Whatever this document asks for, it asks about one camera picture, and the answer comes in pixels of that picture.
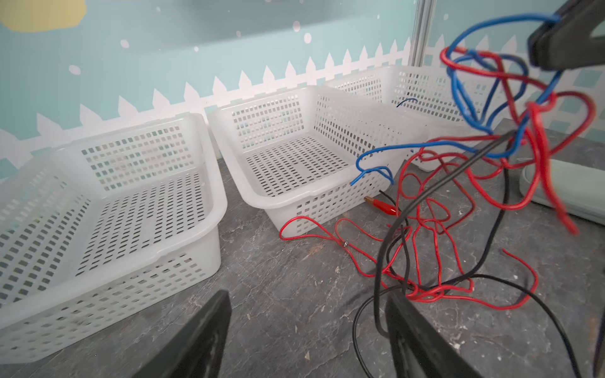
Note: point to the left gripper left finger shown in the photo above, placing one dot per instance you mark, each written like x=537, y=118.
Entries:
x=197, y=350

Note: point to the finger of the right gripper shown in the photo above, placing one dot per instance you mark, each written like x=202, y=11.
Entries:
x=567, y=42

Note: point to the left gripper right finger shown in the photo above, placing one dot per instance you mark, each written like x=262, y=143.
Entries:
x=418, y=350

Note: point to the mint green zip case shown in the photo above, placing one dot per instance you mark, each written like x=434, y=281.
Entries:
x=580, y=188

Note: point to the right white plastic basket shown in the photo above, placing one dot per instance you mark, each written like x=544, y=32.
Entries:
x=397, y=105

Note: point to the white plastic basket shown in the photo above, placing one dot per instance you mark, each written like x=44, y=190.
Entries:
x=101, y=228
x=397, y=105
x=308, y=155

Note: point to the left white plastic basket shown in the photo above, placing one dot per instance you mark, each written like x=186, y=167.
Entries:
x=101, y=228

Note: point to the middle white plastic basket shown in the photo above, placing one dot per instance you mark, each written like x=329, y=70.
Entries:
x=308, y=155

